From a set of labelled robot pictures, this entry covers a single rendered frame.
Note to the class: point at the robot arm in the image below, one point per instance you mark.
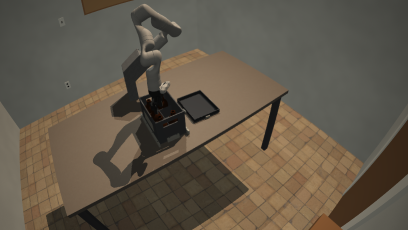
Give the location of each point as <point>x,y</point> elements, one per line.
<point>152,46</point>

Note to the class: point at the dark grey crate with dividers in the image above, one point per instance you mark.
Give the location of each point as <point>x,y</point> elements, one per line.
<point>160,132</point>

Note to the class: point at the brown glass bottle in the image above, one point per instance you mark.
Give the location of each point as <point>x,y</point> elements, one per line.
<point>148,106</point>
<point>161,118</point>
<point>155,116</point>
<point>171,114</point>
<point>164,104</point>

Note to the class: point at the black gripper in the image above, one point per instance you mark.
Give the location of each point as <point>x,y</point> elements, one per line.
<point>156,100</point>

